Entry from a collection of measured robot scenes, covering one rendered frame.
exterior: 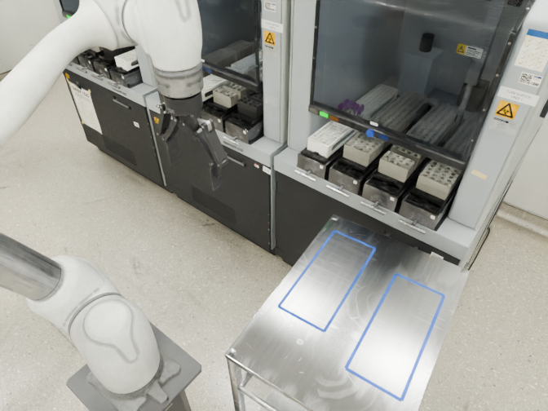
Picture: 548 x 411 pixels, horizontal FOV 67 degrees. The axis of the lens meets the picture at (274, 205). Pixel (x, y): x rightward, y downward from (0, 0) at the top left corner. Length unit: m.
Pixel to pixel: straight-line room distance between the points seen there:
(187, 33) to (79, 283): 0.65
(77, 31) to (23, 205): 2.29
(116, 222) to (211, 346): 1.06
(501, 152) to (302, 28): 0.77
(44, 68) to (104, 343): 0.57
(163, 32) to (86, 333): 0.65
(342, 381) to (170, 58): 0.80
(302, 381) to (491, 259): 1.76
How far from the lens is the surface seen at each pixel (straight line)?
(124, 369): 1.08
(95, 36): 0.89
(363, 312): 1.18
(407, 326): 1.19
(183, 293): 2.24
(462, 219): 1.61
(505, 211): 2.93
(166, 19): 0.77
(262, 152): 1.83
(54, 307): 1.13
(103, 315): 1.04
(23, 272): 1.05
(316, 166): 1.67
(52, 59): 0.82
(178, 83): 0.81
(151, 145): 2.55
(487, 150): 1.44
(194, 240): 2.48
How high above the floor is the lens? 1.79
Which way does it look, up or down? 43 degrees down
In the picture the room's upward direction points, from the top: straight up
